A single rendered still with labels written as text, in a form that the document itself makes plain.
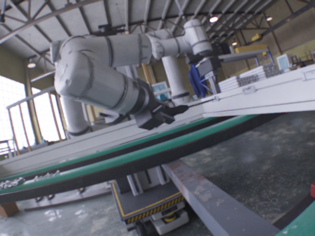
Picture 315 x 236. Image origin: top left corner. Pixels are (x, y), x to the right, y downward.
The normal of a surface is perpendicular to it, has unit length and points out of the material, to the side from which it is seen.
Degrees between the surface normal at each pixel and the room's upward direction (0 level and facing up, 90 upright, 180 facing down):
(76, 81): 131
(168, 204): 90
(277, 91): 90
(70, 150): 90
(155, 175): 90
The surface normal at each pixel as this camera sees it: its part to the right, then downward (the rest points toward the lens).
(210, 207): -0.29, -0.96
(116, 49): 0.53, 0.22
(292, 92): -0.94, 0.29
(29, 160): 0.15, -0.02
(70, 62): -0.47, -0.22
